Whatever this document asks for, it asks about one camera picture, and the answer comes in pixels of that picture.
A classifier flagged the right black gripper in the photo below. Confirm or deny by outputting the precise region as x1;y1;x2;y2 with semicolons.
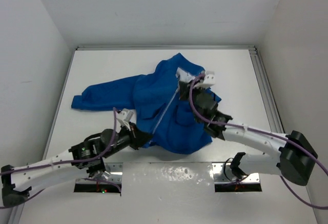
179;79;208;123

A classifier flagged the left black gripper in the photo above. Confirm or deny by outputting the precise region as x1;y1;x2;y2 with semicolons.
102;121;153;157

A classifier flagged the blue zip jacket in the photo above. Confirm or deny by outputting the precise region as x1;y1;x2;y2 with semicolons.
71;53;212;154

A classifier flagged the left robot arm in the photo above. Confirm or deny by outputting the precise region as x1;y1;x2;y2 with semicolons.
1;123;153;209

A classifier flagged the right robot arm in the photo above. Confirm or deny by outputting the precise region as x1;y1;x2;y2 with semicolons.
178;81;318;186

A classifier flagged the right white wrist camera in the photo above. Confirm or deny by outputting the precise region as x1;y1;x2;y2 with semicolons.
195;71;216;89

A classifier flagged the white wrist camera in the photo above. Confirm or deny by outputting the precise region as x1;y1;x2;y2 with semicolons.
116;109;134;129
195;71;216;89

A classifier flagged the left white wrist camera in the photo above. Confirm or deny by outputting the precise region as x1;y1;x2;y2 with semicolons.
116;109;134;129

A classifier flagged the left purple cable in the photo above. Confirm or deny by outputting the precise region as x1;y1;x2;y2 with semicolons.
0;107;122;208

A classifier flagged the purple cable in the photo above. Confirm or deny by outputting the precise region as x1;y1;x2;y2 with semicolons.
0;107;122;208
189;73;328;210

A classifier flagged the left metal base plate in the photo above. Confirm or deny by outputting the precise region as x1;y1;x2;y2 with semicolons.
90;163;123;184

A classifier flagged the metal base plate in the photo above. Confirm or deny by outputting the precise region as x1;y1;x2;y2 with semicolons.
90;163;123;184
212;162;260;185

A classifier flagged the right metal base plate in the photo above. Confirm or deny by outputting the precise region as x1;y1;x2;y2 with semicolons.
212;162;260;185

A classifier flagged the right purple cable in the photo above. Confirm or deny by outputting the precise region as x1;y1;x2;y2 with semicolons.
189;73;328;210

